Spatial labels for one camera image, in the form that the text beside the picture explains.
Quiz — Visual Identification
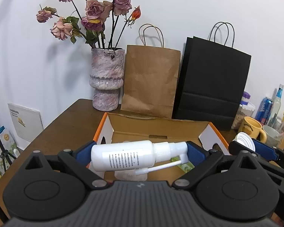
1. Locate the green spray bottle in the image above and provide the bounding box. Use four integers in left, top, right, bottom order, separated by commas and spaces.
171, 156, 195, 173

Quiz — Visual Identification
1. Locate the white plastic lid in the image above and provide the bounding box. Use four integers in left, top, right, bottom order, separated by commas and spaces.
233, 132, 255, 152

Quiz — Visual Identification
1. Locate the red cardboard box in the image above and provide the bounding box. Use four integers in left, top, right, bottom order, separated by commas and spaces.
86, 112, 230, 185

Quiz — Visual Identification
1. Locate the translucent cotton swab box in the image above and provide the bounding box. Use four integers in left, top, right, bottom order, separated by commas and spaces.
114, 170, 148, 181

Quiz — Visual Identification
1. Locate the white spray bottle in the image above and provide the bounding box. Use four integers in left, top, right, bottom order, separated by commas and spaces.
91, 140, 188, 176

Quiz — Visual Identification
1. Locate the grey white mug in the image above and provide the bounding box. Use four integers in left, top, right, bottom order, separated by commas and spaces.
263, 125, 281, 147

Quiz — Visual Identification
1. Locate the yellow bear mug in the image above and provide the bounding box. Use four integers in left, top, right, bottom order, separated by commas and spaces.
238, 116, 267, 143

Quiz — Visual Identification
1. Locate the blue soda can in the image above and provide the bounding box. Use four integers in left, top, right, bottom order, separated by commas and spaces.
255, 97, 273, 125

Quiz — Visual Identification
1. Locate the clear plastic bottle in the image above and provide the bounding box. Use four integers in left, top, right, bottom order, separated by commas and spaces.
268, 84, 284, 127

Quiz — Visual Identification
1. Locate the food container purple lid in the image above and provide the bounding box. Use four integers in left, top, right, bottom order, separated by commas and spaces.
231, 91, 255, 130

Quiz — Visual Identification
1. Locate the black light stand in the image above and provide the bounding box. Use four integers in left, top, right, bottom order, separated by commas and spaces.
0, 113, 17, 172

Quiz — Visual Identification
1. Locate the blue white package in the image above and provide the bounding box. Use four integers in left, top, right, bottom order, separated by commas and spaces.
0, 126, 18, 167

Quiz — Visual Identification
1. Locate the pink textured vase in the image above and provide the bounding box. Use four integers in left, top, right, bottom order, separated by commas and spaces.
89, 48, 125, 112

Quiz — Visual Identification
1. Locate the black paper bag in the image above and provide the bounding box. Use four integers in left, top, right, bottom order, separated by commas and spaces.
172, 22, 251, 131

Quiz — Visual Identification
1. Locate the brown paper bag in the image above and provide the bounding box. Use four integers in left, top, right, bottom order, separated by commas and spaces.
121, 24, 181, 119

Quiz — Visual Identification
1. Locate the dried pink roses bouquet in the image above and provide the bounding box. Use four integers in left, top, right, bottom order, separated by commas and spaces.
36, 0, 141, 50

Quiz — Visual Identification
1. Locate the white wall panel box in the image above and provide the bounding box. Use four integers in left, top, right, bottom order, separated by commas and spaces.
8, 103, 43, 142

